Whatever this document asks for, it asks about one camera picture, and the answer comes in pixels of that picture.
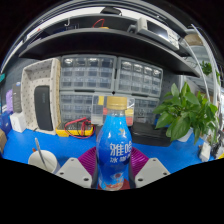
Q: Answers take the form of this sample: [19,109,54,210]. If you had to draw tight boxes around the white power adapter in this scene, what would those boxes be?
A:
[198,141,212,163]

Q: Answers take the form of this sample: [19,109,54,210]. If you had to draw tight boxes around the black rectangular speaker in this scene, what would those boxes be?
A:
[33,85,54,132]

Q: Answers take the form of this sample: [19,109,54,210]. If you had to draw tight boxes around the yellow tool with red leads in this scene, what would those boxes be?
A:
[92,18,111,30]

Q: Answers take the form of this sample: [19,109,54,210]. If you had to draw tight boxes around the white shelving rack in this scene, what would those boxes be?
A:
[179,23,224,158]

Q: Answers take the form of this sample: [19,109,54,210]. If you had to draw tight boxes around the dark wall shelf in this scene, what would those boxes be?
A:
[18,27,201,78]

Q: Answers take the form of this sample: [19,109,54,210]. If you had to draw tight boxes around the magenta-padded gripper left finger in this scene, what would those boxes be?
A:
[54,146,98,190]

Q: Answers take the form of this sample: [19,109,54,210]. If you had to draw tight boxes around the clear organizer box, coloured parts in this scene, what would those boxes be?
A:
[90,93,136,127]

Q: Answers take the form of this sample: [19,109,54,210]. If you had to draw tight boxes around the white mug with brown handle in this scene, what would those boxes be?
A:
[27,149,62,175]

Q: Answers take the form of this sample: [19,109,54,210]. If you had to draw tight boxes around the white perforated crate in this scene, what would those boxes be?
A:
[20,58,62,136]

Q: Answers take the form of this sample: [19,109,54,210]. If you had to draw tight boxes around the yellow multimeter with red leads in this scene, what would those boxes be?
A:
[55,117,96,139]

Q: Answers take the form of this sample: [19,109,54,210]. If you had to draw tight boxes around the blue drink bottle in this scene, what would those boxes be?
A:
[95,95,134,192]

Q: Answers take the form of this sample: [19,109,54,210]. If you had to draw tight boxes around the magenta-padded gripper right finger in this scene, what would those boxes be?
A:
[129,146,172,189]

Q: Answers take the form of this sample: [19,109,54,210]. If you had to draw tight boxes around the dark grey flat package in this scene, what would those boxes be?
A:
[11,81,23,114]

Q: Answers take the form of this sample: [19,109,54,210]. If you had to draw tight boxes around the blue carton box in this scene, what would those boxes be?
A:
[0,111,13,136]

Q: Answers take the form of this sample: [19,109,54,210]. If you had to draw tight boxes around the grey small-parts drawer cabinet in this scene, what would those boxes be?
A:
[59,54,118,92]
[114,57,164,98]
[58,91,101,124]
[133,95,160,125]

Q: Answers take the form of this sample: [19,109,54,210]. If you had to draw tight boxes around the small white box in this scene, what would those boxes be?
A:
[9,111,28,134]

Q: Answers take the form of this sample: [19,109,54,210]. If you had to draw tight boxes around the flat black case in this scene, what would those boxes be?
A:
[130,121,173,148]

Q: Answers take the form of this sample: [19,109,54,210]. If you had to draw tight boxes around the green potted plant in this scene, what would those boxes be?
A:
[152,81,218,144]

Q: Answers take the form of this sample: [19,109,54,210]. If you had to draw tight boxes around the white spoon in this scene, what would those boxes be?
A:
[34,137,49,171]

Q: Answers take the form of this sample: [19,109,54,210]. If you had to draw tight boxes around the purple plastic bag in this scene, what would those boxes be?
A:
[5,89,14,113]

